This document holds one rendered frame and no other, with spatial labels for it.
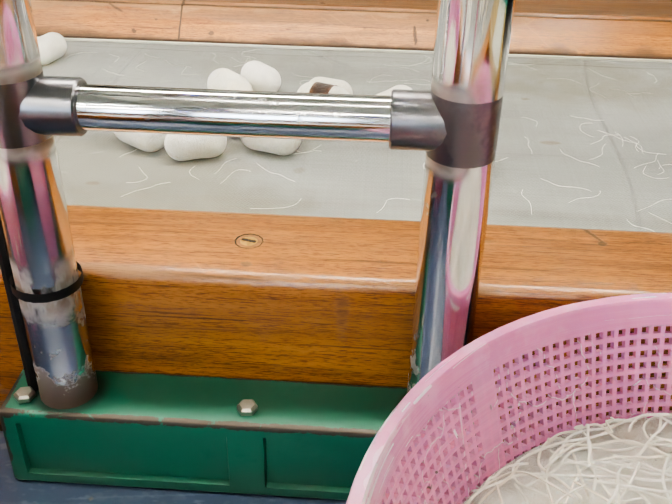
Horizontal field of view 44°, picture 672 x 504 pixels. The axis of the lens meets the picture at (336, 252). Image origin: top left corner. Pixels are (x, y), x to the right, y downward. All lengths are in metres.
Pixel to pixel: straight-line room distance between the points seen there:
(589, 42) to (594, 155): 0.19
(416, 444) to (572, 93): 0.38
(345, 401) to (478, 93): 0.15
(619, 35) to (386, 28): 0.18
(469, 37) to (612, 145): 0.28
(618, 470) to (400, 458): 0.08
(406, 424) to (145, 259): 0.14
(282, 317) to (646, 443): 0.14
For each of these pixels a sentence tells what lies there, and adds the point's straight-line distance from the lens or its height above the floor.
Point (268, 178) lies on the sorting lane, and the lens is 0.46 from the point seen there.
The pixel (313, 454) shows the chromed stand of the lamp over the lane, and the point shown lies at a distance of 0.35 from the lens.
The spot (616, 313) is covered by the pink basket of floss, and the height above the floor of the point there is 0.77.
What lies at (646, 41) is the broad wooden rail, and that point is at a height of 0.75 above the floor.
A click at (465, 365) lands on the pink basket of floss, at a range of 0.29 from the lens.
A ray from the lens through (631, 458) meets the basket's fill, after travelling 0.32.
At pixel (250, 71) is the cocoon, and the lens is 0.57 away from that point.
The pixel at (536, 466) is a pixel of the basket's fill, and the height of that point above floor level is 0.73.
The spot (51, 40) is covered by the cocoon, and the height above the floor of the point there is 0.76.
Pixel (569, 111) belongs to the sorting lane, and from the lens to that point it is 0.57.
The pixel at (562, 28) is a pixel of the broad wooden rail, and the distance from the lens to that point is 0.68.
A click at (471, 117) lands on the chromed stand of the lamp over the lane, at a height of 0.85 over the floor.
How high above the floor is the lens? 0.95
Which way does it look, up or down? 32 degrees down
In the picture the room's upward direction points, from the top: 1 degrees clockwise
